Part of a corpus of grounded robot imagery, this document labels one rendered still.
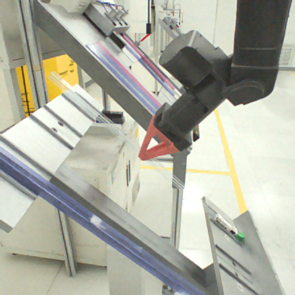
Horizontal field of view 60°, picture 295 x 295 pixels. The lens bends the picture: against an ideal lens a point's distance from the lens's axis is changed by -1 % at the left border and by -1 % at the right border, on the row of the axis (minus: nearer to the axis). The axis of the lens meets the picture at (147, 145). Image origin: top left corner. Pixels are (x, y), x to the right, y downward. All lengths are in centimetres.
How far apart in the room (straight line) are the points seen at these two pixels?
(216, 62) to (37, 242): 127
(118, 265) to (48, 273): 108
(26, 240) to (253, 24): 137
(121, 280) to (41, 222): 90
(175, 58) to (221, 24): 715
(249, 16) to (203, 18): 716
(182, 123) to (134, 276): 27
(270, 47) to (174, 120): 18
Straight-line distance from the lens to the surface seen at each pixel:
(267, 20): 34
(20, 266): 162
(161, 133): 44
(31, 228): 141
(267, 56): 36
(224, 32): 754
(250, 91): 38
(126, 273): 49
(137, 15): 447
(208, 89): 42
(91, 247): 135
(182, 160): 91
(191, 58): 39
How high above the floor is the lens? 115
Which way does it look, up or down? 26 degrees down
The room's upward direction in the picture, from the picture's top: straight up
